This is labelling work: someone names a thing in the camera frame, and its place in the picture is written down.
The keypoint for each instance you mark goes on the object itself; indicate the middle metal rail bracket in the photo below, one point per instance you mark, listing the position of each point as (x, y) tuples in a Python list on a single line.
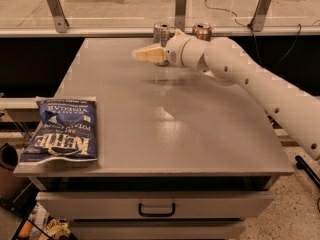
[(180, 14)]

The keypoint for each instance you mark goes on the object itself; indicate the metal rail bracket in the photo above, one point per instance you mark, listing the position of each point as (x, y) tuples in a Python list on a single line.
[(180, 14), (60, 22), (258, 21)]

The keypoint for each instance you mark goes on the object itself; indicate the silver redbull can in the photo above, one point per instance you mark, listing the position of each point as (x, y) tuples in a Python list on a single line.
[(161, 33)]

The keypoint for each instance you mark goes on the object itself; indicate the blue Kettle chip bag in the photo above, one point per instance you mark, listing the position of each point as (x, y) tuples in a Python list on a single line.
[(67, 132)]

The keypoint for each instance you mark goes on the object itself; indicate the grey upper drawer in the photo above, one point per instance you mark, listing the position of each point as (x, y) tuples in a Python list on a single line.
[(124, 205)]

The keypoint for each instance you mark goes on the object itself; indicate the gold soda can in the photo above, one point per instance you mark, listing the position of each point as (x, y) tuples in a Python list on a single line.
[(202, 31)]

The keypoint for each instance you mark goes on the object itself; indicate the snack bag on floor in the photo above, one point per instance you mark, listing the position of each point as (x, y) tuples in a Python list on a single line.
[(57, 230)]

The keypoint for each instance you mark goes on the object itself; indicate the black drawer handle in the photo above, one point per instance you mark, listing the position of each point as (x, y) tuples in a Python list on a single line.
[(156, 212)]

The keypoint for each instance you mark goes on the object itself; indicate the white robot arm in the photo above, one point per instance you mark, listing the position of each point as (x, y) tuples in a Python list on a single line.
[(221, 58)]

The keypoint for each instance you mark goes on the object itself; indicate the black round object left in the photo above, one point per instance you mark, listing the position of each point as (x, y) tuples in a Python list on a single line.
[(8, 157)]

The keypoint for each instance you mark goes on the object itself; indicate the black stand leg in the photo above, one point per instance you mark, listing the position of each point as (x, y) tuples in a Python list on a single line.
[(301, 164)]

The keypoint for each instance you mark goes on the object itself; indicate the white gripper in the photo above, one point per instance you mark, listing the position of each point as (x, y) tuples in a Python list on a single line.
[(174, 51)]

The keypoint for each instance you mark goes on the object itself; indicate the grey drawer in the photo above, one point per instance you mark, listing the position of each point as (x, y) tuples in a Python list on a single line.
[(157, 230), (124, 205)]

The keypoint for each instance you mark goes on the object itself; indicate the right metal rail bracket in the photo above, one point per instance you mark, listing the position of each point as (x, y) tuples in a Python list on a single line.
[(258, 21)]

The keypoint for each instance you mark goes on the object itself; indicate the left metal rail bracket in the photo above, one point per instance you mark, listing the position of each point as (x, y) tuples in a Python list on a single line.
[(60, 22)]

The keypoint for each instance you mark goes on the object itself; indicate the grey lower drawer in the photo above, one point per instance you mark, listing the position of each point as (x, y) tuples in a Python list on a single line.
[(157, 230)]

